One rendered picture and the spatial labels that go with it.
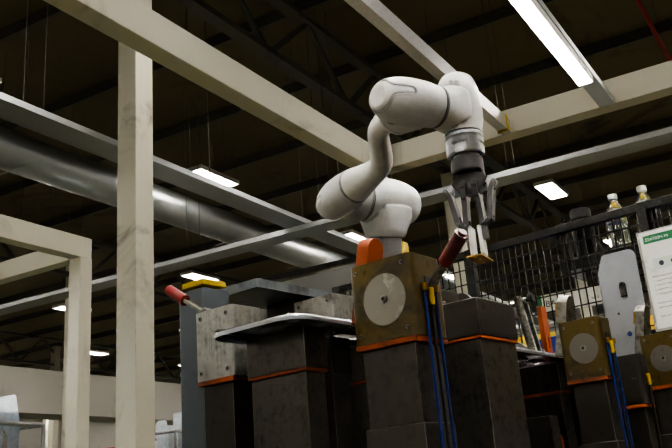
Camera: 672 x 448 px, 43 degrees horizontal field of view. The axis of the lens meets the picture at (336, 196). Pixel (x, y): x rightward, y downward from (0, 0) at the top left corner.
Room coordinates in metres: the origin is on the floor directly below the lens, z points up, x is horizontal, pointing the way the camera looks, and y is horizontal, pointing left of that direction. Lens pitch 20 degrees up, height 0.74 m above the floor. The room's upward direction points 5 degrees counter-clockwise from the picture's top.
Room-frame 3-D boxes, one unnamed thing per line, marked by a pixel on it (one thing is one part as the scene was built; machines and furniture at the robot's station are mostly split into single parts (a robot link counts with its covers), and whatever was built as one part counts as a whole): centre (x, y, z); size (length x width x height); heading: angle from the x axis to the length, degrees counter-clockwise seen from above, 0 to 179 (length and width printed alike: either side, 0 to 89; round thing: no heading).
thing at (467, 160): (1.87, -0.31, 1.43); 0.08 x 0.07 x 0.09; 63
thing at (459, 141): (1.87, -0.31, 1.50); 0.09 x 0.09 x 0.06
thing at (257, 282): (1.82, 0.11, 1.16); 0.37 x 0.14 x 0.02; 141
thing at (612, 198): (2.72, -0.91, 1.53); 0.07 x 0.07 x 0.20
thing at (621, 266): (2.35, -0.76, 1.17); 0.12 x 0.01 x 0.34; 51
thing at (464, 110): (1.86, -0.30, 1.61); 0.13 x 0.11 x 0.16; 123
